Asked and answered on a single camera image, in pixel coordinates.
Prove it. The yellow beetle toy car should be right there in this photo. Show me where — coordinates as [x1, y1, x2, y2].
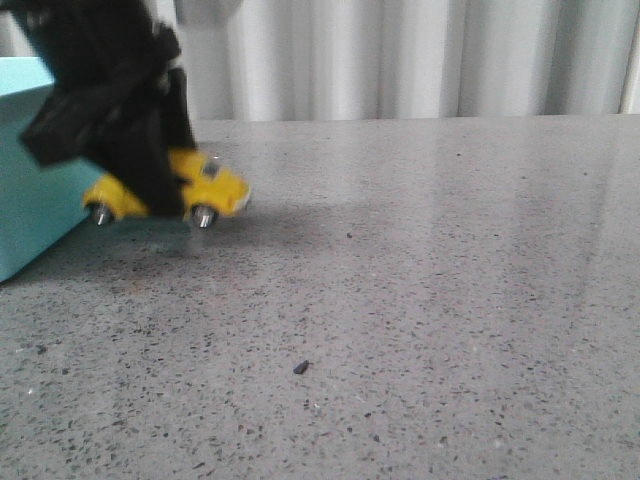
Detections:
[83, 148, 251, 228]

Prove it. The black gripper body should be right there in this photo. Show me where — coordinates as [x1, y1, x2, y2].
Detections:
[1, 1, 181, 166]

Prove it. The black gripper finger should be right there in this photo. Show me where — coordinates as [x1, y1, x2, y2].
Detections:
[89, 109, 183, 216]
[150, 67, 197, 150]

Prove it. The small black debris piece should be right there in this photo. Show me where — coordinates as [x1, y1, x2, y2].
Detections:
[293, 360, 310, 375]

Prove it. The grey pleated curtain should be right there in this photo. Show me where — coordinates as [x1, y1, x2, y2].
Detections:
[148, 1, 639, 121]

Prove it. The light blue storage box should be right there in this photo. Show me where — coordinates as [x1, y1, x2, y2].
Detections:
[1, 57, 101, 281]

